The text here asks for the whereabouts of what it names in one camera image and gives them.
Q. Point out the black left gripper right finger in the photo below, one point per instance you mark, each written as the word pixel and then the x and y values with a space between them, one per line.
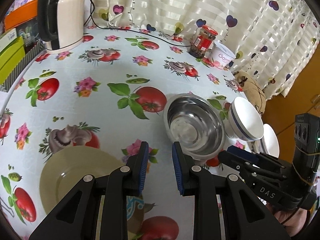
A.
pixel 193 180

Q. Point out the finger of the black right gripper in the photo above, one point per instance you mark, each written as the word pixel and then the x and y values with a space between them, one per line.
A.
pixel 247 171
pixel 261 160

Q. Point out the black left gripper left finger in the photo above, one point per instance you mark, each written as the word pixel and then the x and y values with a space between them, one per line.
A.
pixel 127 180

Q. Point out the white bowl blue stripe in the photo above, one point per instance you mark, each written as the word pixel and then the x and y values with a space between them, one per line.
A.
pixel 244 122

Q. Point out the stainless steel bowl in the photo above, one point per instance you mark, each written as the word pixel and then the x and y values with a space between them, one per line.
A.
pixel 194 123

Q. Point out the beige plate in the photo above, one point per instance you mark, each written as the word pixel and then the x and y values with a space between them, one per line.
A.
pixel 76 215

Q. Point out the tan knitted cloth bundle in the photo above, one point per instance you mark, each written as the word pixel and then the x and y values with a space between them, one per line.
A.
pixel 252 91

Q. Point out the floral vinyl tablecloth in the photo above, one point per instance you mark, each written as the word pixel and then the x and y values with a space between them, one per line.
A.
pixel 109 94

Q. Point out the white yogurt tub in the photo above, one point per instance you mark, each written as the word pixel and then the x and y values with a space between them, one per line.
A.
pixel 220 55

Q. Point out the red lid sauce jar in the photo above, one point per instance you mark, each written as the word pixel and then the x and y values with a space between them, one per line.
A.
pixel 202 43

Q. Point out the heart pattern curtain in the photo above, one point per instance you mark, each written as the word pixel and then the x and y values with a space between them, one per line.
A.
pixel 273 40

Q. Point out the chevron pattern tray box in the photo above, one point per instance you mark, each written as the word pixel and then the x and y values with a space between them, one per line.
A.
pixel 30 56

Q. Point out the lime green box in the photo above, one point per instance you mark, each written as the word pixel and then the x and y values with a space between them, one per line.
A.
pixel 10 57

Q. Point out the white green flat box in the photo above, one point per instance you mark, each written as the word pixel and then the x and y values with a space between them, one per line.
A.
pixel 7 38

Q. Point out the white electric kettle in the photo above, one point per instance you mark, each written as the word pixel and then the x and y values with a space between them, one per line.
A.
pixel 60 24

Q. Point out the orange box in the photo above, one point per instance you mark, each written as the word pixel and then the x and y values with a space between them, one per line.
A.
pixel 22 14

